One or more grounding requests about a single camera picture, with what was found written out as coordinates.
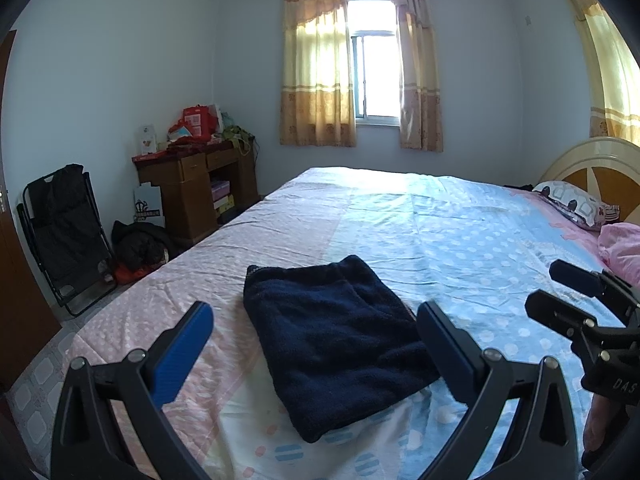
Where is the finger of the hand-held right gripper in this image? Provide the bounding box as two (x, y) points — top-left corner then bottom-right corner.
(525, 289), (608, 356)
(549, 259), (640, 321)

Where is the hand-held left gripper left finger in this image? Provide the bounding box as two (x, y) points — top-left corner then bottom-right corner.
(50, 301), (216, 480)

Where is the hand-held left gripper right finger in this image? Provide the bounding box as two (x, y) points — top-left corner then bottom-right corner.
(416, 301), (581, 480)

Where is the navy patterned knit sweater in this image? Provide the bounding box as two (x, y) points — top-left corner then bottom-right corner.
(243, 255), (441, 443)

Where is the black clothes pile on floor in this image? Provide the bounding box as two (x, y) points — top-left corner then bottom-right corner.
(111, 220), (173, 286)

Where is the person's right hand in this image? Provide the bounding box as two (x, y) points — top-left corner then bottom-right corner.
(581, 394), (628, 466)

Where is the pink blanket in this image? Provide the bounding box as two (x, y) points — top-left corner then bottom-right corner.
(597, 221), (640, 286)

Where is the patterned pillow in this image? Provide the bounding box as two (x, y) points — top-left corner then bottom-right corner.
(531, 180), (621, 232)

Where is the cream and wood headboard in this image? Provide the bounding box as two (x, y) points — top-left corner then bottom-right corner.
(537, 136), (640, 223)

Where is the bed with pastel dotted sheet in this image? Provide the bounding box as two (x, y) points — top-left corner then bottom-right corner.
(65, 166), (640, 480)

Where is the white cardboard box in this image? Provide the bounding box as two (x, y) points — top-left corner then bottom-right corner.
(132, 182), (167, 228)

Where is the wooden desk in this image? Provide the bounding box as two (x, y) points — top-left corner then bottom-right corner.
(131, 139), (259, 246)

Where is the black folding chair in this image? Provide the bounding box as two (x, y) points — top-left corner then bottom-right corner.
(17, 163), (118, 317)

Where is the yellow striped curtain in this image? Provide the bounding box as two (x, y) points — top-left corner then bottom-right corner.
(547, 0), (640, 146)

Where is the white card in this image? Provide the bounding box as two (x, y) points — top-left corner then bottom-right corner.
(138, 124), (158, 156)

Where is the red gift bag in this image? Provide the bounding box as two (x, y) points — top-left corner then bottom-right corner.
(167, 104), (221, 143)

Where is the beige floral curtain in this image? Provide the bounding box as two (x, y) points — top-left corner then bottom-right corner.
(279, 0), (358, 148)
(390, 0), (444, 153)

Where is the window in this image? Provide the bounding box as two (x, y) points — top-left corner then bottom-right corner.
(346, 0), (401, 128)

